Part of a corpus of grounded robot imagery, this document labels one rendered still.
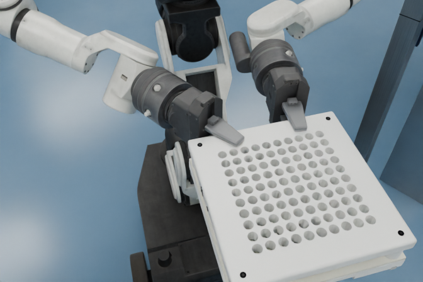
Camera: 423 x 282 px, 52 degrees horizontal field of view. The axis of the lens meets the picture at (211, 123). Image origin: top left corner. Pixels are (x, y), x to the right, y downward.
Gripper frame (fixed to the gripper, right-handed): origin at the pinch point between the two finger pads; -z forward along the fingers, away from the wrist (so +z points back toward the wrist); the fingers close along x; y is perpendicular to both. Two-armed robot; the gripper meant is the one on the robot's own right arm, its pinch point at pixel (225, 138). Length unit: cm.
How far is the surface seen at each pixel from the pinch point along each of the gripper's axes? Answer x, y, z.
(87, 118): 103, -37, 122
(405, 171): 91, -102, -12
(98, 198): 104, -11, 79
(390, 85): 39, -81, 0
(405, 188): 101, -102, -15
